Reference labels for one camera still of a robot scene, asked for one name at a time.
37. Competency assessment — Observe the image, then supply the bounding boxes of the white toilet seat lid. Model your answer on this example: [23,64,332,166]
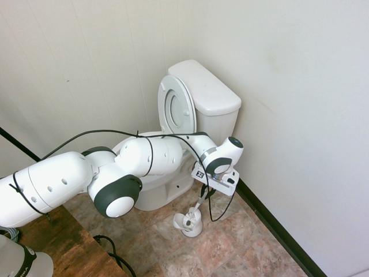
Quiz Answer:
[157,74,198,136]

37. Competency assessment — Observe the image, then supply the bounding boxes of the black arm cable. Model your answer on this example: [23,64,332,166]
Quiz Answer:
[39,129,238,223]

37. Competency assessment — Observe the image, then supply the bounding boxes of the white toilet brush holder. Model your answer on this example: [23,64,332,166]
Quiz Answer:
[172,211,204,239]

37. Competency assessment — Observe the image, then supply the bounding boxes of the white toilet bowl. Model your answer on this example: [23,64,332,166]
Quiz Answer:
[111,129,200,212]

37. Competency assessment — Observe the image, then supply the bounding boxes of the white toilet brush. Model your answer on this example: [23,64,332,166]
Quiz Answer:
[183,195,209,229]

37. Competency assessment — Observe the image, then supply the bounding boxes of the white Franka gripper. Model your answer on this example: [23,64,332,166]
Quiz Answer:
[190,163,240,200]

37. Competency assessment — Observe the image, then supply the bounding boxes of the white toilet tank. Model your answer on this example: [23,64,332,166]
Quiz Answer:
[195,101,242,147]

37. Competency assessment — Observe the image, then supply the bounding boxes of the white toilet tank cover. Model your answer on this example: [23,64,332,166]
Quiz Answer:
[167,59,242,117]

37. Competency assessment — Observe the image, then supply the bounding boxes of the black table cable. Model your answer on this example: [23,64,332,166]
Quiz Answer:
[92,234,137,277]

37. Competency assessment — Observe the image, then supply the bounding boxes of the dark wooden table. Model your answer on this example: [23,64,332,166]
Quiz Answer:
[17,203,129,277]

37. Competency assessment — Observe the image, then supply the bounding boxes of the grey braided cable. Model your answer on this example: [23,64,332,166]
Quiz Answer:
[0,226,21,241]

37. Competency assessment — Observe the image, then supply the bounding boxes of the black cable tie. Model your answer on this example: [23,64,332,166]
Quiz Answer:
[8,170,50,216]

